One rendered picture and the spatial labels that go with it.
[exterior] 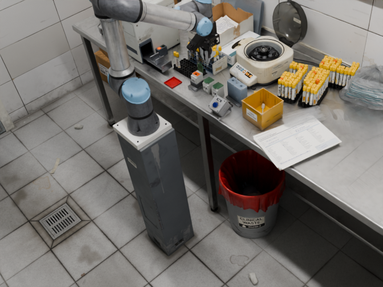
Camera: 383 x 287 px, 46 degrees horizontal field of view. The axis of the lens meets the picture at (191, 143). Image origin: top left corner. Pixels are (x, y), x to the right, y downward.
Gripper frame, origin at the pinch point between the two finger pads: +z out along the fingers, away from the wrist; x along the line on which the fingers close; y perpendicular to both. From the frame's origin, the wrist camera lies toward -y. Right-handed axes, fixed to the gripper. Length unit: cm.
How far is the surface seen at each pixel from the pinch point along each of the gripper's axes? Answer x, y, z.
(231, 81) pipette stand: -20.0, -1.4, 1.3
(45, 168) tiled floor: 102, -76, 99
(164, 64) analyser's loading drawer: 20.7, -11.3, 5.3
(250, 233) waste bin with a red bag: -42, -13, 92
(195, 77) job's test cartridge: -0.9, -8.3, 4.3
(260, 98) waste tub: -34.2, 3.4, 6.7
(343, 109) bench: -63, 27, 11
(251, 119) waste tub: -39.7, -8.1, 8.5
